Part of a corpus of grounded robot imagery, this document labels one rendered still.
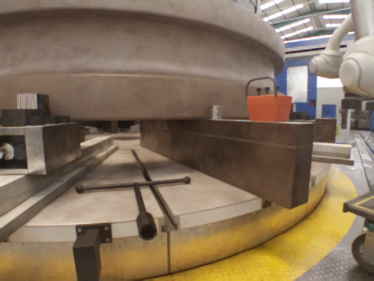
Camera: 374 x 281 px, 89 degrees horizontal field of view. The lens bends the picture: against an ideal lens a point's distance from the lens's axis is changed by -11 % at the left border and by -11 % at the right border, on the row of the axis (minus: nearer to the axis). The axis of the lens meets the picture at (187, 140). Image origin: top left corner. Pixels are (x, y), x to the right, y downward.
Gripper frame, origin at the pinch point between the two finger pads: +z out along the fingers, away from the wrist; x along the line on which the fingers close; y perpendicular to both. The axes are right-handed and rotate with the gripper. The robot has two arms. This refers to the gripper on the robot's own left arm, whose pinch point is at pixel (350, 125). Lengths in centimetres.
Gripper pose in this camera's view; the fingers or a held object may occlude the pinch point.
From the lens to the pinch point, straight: 135.2
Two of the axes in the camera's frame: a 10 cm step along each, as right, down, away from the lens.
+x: -9.1, 0.5, -4.0
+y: -4.1, -1.1, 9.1
